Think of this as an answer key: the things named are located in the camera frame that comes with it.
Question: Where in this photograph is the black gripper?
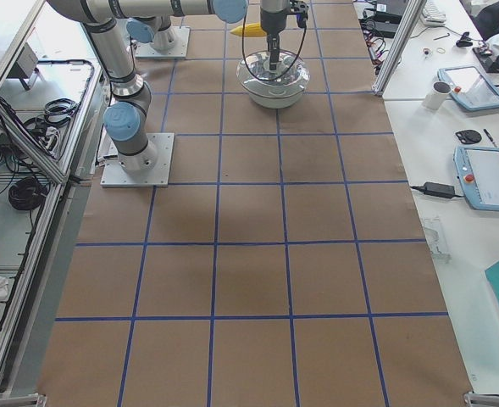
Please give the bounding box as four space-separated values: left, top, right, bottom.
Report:
267 32 280 70

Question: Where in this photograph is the glass pot lid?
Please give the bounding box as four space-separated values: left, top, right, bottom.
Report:
236 51 310 95

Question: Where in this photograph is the yellow corn cob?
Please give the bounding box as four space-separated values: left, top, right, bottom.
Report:
230 23 267 37

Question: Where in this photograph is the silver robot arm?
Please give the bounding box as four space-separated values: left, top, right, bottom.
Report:
126 16 179 53
48 1 248 172

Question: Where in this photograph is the pale green electric pot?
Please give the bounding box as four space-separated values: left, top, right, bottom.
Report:
236 51 310 109

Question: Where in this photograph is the white mug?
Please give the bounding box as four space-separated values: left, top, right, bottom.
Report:
422 81 452 111

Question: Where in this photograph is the upper blue teach pendant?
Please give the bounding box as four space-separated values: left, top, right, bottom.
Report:
437 65 499 112

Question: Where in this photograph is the blue teach pendant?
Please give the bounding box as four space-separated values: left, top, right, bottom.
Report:
437 65 499 112
453 146 499 212

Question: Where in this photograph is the black round object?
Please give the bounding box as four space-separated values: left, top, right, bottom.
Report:
455 129 482 145

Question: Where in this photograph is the black power adapter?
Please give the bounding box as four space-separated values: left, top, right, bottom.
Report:
410 181 463 199

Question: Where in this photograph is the black pen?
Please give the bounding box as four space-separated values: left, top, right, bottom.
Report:
483 129 497 148

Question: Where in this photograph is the lower blue teach pendant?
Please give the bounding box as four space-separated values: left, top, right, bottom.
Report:
453 146 499 212

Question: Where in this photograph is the grey box on stand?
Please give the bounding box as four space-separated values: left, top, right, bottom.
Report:
7 42 40 91

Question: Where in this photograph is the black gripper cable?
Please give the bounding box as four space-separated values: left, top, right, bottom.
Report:
239 8 308 81

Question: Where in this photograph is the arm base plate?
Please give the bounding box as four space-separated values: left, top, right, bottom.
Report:
101 133 175 187
136 26 191 60

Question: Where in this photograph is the aluminium frame post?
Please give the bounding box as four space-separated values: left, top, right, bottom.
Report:
373 0 425 97

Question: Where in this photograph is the clear plastic bracket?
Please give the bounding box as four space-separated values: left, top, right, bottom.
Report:
420 216 451 263

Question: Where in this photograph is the black cable coil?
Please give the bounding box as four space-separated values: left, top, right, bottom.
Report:
8 176 48 212

